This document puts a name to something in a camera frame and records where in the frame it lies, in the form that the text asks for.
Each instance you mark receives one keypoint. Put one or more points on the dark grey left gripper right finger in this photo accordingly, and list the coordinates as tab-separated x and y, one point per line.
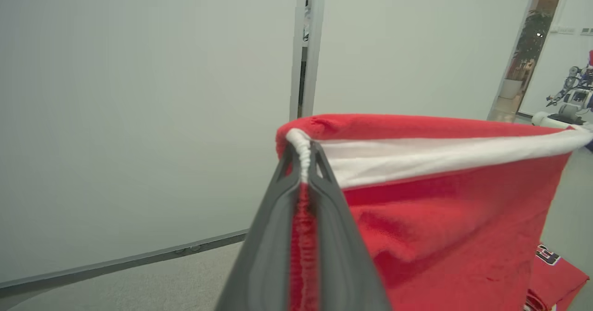
343	255

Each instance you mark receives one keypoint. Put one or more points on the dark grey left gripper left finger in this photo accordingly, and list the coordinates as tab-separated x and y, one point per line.
264	255

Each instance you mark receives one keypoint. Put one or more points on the red shorts with white stripes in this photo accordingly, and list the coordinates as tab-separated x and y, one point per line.
454	218

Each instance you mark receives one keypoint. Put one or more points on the red jersey with white sleeves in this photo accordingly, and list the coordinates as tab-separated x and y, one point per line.
556	283

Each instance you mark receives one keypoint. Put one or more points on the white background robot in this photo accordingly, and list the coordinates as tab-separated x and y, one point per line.
572	100

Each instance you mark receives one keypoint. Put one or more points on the green potted plant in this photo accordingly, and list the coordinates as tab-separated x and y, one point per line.
533	42

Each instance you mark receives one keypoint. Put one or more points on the grey partition bottom rail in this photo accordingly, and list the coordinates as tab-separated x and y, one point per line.
116	261

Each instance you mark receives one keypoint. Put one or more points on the grey partition post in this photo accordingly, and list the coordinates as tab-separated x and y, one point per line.
297	47
317	47

